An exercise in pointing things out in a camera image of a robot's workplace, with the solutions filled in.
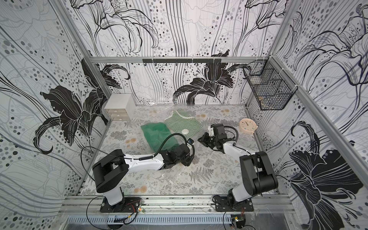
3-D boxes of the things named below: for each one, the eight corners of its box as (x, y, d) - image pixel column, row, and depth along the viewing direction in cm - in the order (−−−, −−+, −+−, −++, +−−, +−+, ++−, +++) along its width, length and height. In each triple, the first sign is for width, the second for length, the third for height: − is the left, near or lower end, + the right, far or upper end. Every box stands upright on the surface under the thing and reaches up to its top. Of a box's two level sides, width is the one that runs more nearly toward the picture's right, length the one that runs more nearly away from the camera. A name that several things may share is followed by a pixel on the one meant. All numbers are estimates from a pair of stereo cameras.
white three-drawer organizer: (109, 122, 111) (101, 110, 100) (118, 103, 124) (111, 91, 114) (131, 122, 111) (125, 110, 100) (137, 103, 124) (133, 91, 114)
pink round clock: (240, 134, 102) (242, 132, 100) (236, 120, 110) (237, 118, 108) (258, 134, 102) (259, 132, 99) (252, 120, 110) (254, 118, 108)
